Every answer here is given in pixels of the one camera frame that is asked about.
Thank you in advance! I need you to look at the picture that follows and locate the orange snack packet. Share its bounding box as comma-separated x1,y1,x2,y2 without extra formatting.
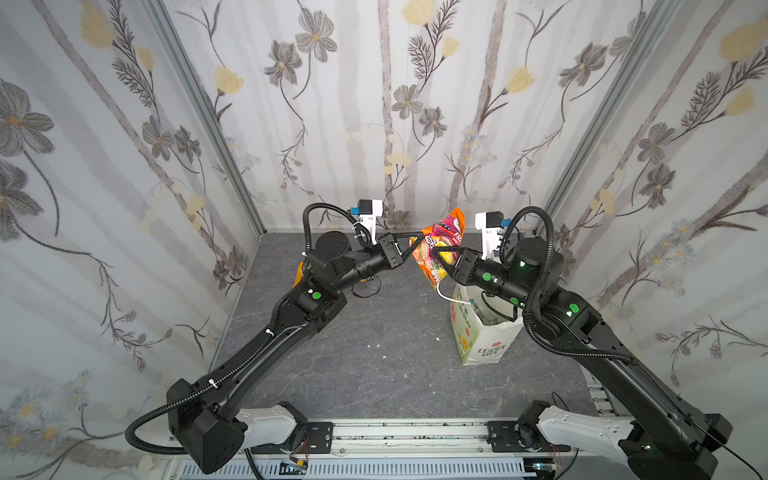
409,208,466,290

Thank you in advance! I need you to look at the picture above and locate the white floral paper bag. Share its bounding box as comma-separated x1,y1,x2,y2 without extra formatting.
436,278,523,366

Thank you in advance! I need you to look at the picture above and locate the yellow snack packet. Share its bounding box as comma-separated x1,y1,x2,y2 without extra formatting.
293,262,304,286

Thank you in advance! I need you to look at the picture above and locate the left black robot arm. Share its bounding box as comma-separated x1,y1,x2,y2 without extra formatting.
124,202,425,474

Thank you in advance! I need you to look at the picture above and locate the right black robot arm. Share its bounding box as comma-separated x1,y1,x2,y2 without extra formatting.
434,206,733,479

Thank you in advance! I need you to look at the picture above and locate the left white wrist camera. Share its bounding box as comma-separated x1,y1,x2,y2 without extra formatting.
350,199,383,245

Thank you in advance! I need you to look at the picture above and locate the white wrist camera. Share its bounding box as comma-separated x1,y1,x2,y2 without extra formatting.
475,211,508,260
350,199,383,245

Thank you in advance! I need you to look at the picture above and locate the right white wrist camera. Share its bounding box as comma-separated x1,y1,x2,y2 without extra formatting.
475,211,508,260

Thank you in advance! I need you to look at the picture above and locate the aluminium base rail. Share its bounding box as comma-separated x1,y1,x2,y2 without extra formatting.
161,416,601,463

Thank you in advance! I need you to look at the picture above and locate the white vented cable duct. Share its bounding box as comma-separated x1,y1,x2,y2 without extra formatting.
179,458,535,480

